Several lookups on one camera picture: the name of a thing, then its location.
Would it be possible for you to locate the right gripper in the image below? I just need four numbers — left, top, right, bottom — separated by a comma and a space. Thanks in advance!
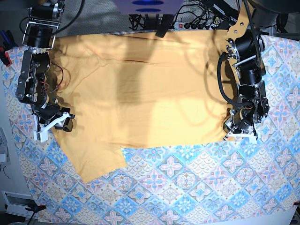
33, 107, 75, 142

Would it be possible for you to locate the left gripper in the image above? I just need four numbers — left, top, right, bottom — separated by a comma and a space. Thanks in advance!
223, 110, 258, 142

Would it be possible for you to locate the yellow T-shirt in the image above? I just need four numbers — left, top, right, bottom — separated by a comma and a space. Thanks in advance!
49, 30, 229, 182

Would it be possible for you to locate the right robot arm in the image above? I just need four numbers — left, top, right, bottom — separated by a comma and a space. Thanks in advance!
15, 0, 75, 143

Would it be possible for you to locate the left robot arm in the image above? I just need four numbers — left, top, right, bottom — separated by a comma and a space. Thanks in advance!
217, 0, 278, 143

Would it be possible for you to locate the patterned tablecloth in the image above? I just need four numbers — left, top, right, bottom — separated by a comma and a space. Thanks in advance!
0, 36, 300, 225

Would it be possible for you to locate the bottom left orange clamp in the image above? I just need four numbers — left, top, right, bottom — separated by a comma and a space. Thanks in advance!
25, 204, 46, 219

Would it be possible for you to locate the left edge red clamp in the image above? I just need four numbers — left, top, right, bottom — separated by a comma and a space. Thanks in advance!
0, 30, 18, 67

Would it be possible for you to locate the bottom right red clamp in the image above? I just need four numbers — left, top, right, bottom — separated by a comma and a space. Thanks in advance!
293, 201, 300, 206

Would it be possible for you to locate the black centre table clamp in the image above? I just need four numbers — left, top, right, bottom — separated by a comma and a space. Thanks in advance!
155, 14, 174, 38

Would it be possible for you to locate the white wall trunking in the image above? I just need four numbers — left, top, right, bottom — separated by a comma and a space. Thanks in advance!
1, 191, 35, 218

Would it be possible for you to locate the white power strip red switch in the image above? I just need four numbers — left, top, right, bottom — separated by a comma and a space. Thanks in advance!
173, 21, 221, 30

